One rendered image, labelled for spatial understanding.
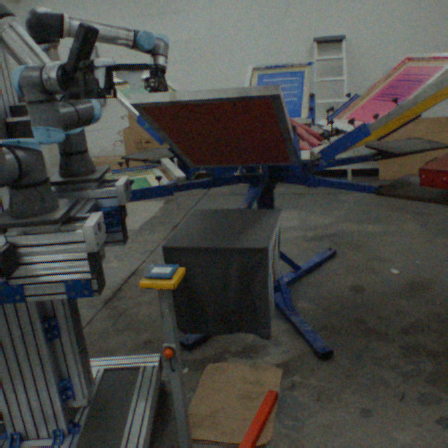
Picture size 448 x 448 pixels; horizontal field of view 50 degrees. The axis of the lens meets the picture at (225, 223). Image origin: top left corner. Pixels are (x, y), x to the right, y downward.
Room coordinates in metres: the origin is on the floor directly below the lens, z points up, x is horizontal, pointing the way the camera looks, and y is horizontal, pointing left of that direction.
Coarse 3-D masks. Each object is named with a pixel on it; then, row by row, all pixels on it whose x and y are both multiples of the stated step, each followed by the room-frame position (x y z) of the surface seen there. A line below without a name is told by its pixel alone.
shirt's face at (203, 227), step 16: (192, 224) 2.08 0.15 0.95; (208, 224) 2.06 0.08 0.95; (224, 224) 2.04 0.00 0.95; (240, 224) 2.02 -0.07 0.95; (256, 224) 2.00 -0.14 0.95; (272, 224) 1.98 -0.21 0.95; (176, 240) 1.89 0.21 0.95; (192, 240) 1.88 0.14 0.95; (208, 240) 1.86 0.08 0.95; (224, 240) 1.84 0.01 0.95; (240, 240) 1.83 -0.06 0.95; (256, 240) 1.81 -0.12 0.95
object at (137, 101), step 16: (144, 96) 1.90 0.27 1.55; (160, 96) 1.88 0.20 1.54; (176, 96) 1.86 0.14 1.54; (192, 96) 1.84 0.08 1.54; (208, 96) 1.82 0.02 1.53; (224, 96) 1.80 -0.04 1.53; (240, 96) 1.79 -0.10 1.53; (256, 96) 1.78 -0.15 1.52; (272, 96) 1.77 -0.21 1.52; (144, 112) 1.96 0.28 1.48; (160, 128) 2.09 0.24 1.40; (288, 128) 2.01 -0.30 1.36; (288, 144) 2.16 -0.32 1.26
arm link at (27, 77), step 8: (32, 64) 1.23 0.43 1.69; (40, 64) 1.21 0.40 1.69; (16, 72) 1.22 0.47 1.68; (24, 72) 1.21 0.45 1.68; (32, 72) 1.20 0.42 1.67; (40, 72) 1.18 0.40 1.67; (16, 80) 1.22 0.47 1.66; (24, 80) 1.20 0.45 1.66; (32, 80) 1.19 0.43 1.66; (40, 80) 1.18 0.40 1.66; (16, 88) 1.22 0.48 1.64; (24, 88) 1.21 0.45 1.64; (32, 88) 1.20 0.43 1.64; (40, 88) 1.19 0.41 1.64; (32, 96) 1.20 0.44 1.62; (40, 96) 1.20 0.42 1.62; (48, 96) 1.21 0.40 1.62; (56, 96) 1.24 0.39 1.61
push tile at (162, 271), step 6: (156, 264) 1.61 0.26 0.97; (162, 264) 1.61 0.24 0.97; (168, 264) 1.60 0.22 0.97; (174, 264) 1.60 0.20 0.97; (150, 270) 1.57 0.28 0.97; (156, 270) 1.56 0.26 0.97; (162, 270) 1.56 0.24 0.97; (168, 270) 1.55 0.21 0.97; (174, 270) 1.55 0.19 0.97; (144, 276) 1.52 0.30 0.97; (150, 276) 1.52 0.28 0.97; (156, 276) 1.51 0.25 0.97; (162, 276) 1.51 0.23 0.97; (168, 276) 1.50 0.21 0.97
